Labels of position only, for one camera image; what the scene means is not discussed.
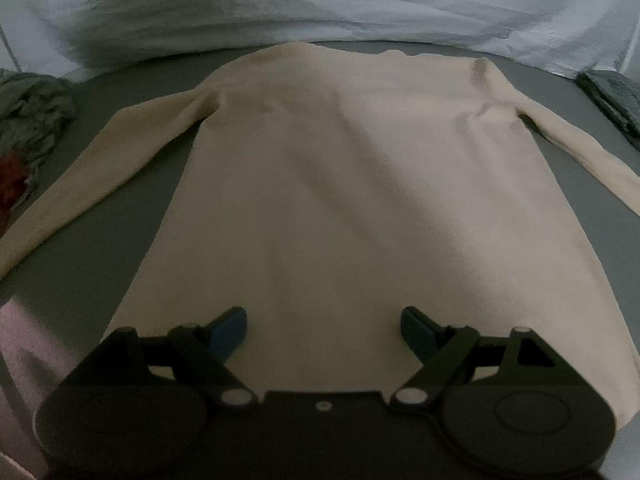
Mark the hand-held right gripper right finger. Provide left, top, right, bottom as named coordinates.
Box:
left=390, top=306, right=560, bottom=413

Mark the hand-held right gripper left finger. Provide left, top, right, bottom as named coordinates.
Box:
left=102, top=306, right=260, bottom=409

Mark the cream long-sleeved shirt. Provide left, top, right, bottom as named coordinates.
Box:
left=0, top=40, right=640, bottom=433

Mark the pink cloth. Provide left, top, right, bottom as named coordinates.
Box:
left=0, top=296, right=96, bottom=480

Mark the red cloth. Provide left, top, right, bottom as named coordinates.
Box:
left=0, top=152, right=32, bottom=231

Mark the grey-green crumpled cloth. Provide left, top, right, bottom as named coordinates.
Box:
left=0, top=67, right=78, bottom=181

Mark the folded dark grey cloth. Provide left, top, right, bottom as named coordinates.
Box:
left=575, top=70, right=640, bottom=152

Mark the white printed quilt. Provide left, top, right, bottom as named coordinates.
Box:
left=0, top=0, right=640, bottom=80

